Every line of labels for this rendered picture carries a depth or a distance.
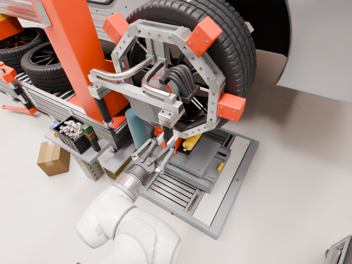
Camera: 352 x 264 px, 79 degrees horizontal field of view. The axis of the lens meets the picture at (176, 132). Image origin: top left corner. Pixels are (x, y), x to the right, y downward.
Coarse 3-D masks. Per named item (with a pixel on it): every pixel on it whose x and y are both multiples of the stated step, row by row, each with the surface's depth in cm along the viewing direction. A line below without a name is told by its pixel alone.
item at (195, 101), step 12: (132, 48) 101; (144, 48) 99; (132, 60) 107; (180, 60) 93; (144, 72) 118; (192, 72) 94; (180, 96) 108; (192, 108) 122; (204, 108) 104; (180, 120) 117; (192, 120) 112
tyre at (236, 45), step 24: (168, 0) 80; (192, 0) 80; (216, 0) 84; (192, 24) 77; (216, 24) 77; (240, 24) 86; (216, 48) 78; (240, 48) 82; (240, 72) 82; (240, 96) 88
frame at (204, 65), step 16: (128, 32) 84; (144, 32) 80; (160, 32) 76; (176, 32) 73; (128, 48) 96; (128, 64) 105; (192, 64) 78; (208, 64) 79; (128, 80) 111; (208, 80) 78; (224, 80) 81; (128, 96) 113; (208, 96) 84; (208, 112) 90; (160, 128) 118; (176, 128) 112; (192, 128) 103; (208, 128) 96
